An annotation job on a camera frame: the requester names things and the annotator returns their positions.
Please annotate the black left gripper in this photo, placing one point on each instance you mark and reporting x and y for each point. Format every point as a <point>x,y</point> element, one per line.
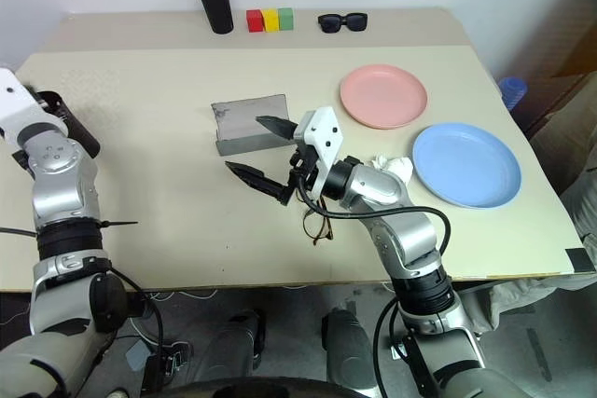
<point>50,102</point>

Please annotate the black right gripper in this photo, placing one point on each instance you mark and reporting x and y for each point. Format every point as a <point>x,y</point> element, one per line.
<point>303,167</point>

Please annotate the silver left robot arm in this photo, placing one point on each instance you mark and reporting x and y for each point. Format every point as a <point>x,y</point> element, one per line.
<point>60,193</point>

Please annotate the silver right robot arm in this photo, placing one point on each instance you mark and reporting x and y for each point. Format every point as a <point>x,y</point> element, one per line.
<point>401,225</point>

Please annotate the grey open glasses case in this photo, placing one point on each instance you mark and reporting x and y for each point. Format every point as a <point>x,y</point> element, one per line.
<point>247,120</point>

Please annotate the black pen cup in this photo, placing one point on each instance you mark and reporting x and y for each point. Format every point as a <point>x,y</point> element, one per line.
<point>217,9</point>

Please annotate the brown thin-rimmed eyeglasses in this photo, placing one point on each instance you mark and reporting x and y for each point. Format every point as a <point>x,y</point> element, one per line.
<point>319,230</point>

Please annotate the white crumpled cloth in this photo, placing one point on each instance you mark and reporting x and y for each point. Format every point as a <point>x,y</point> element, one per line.
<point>394,166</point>

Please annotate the pink plate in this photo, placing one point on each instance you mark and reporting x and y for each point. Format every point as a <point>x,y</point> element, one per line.
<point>383,96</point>

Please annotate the red cube block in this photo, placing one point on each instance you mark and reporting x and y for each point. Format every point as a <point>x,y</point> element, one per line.
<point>254,21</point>

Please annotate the yellow cube block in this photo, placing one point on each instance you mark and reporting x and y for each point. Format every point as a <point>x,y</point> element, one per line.
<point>270,20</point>

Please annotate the green cube block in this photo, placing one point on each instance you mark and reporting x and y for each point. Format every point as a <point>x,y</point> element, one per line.
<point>286,18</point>

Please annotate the black sunglasses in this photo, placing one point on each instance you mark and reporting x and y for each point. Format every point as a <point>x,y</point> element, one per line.
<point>342,22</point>

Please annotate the dark rounded left robot leg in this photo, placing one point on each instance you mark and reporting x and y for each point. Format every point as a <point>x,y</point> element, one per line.
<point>233,347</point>

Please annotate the dark rounded robot leg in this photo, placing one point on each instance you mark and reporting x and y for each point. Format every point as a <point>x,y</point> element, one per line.
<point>347,347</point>
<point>233,347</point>

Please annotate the blue plate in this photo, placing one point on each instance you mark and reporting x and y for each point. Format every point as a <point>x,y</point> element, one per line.
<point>466,166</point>

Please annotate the dark rounded right robot leg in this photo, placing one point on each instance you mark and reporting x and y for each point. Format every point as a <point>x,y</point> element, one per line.
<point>347,347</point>

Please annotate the small grey floor box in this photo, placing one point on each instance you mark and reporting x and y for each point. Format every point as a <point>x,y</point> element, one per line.
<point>135,355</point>

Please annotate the dark curved robot torso edge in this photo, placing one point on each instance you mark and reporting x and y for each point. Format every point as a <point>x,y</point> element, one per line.
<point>261,389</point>

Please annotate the blue ribbed roll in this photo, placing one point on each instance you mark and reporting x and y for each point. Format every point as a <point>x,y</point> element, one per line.
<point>513,90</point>

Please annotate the brown cardboard box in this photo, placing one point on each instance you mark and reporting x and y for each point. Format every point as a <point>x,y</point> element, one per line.
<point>566,109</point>

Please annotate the black tape patch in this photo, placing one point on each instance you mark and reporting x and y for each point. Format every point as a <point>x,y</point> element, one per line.
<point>581,260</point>

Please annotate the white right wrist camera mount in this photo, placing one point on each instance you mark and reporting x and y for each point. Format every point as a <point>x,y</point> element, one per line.
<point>322,134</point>

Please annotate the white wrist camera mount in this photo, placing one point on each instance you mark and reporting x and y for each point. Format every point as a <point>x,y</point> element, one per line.
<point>322,134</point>
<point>21,106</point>

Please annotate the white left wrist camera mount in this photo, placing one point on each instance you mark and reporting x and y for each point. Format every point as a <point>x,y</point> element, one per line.
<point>21,106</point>

